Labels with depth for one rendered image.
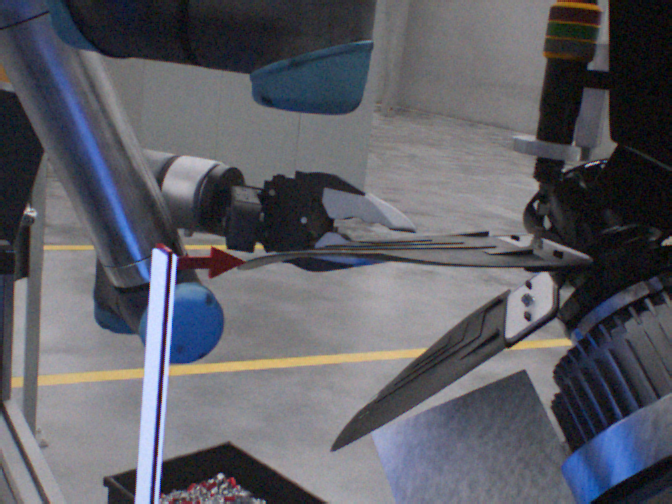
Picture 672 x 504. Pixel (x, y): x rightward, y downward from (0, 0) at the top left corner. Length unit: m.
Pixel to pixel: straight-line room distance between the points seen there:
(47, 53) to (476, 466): 0.49
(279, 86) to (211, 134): 6.41
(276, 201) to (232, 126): 6.18
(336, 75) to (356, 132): 6.93
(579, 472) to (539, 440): 0.05
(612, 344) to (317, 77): 0.35
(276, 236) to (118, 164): 0.17
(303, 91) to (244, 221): 0.24
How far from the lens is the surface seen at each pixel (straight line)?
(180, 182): 0.88
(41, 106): 0.75
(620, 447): 0.71
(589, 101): 0.77
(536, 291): 0.91
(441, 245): 0.73
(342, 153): 7.45
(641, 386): 0.74
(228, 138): 7.01
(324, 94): 0.55
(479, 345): 0.90
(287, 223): 0.83
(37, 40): 0.74
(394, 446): 0.80
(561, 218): 0.84
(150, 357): 0.64
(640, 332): 0.73
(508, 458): 0.78
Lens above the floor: 1.34
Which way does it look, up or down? 13 degrees down
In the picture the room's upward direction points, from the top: 7 degrees clockwise
